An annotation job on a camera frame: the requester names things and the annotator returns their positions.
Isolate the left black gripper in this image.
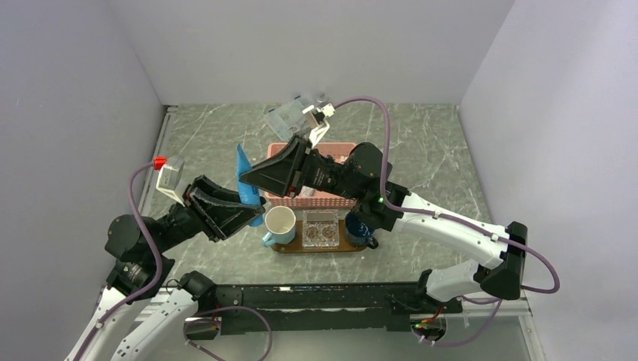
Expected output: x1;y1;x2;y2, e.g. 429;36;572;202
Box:
151;173;266;253

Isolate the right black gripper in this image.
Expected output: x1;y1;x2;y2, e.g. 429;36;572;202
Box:
240;133;363;200

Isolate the blue toothpaste tube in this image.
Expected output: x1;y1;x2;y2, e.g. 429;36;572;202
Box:
235;144;263;206

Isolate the pink plastic basket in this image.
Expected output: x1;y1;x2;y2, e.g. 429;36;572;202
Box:
264;142;356;209

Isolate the light blue mug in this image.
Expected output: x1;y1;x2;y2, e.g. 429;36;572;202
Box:
261;206;296;247

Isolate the clear acrylic toothbrush holder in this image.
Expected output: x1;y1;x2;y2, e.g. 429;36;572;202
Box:
302;209;340;250

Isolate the dark blue mug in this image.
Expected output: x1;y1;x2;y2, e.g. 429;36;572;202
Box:
344;212;379;250

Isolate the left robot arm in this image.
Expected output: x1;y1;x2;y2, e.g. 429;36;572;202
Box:
67;175;266;360

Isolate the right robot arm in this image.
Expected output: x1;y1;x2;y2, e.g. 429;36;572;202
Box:
239;135;527;312

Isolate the oval wooden tray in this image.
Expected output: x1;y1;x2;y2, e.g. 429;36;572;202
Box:
271;220;366;254

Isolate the clear plastic box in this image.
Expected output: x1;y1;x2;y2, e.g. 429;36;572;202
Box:
263;96;315;142

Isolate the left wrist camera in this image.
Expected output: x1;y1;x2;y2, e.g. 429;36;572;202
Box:
153;156;187;205

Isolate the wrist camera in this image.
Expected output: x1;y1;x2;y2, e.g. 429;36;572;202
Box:
153;156;187;205
302;103;335;148

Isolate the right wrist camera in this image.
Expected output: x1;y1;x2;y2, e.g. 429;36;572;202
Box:
302;103;335;148

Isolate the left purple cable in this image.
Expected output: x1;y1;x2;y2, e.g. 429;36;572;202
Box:
69;162;274;361

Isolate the purple cable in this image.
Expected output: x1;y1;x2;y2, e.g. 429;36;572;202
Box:
69;162;274;361
333;96;561;349

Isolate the aluminium side rail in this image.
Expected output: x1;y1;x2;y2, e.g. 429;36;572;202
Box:
119;105;179;274

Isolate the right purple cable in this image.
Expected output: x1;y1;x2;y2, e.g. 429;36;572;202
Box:
333;96;561;349

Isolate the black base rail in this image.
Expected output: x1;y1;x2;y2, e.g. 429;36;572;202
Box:
198;282;463;335

